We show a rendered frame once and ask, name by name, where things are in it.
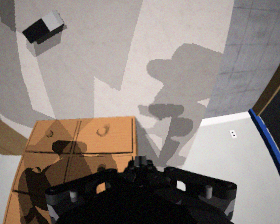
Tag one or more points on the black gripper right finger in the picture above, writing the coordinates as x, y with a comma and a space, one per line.
213, 191

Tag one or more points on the black and white eraser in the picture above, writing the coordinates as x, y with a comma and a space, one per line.
43, 26

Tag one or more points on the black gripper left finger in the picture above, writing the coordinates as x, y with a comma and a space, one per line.
118, 189

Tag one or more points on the small wooden chest of drawers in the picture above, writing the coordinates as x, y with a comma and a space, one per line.
24, 194

